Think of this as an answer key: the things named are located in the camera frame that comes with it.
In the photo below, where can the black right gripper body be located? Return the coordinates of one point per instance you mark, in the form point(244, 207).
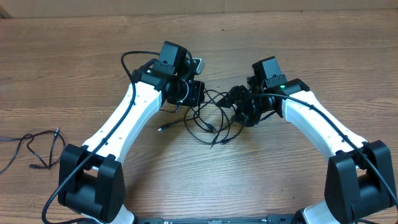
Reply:
point(251, 109)

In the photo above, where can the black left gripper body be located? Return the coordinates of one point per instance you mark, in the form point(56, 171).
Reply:
point(193, 96)

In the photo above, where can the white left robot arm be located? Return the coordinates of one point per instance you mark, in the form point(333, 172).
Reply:
point(91, 179)

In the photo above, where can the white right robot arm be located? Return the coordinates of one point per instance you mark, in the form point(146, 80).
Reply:
point(360, 176)

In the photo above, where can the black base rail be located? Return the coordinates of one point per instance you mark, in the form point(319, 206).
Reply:
point(269, 219)

